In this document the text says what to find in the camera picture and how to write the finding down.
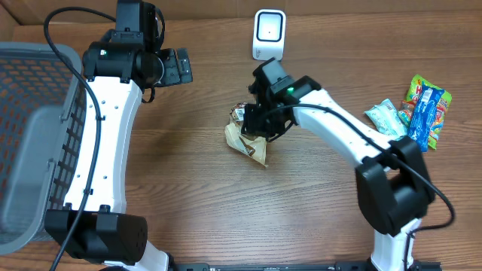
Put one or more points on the white barcode scanner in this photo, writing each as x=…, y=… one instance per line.
x=269, y=34

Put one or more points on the cookie bag brown white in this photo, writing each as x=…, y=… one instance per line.
x=252, y=146

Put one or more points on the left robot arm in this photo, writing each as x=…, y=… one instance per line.
x=120, y=72

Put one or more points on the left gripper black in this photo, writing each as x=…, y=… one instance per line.
x=175, y=76

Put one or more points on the blue snack wrapper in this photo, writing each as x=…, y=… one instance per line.
x=424, y=115

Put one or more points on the grey plastic shopping basket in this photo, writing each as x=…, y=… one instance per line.
x=42, y=120

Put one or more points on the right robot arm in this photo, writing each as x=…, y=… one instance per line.
x=392, y=181

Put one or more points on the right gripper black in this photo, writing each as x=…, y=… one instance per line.
x=254, y=126

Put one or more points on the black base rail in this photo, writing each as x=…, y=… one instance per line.
x=275, y=267

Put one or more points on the green Haribo candy bag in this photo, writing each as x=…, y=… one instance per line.
x=409, y=103

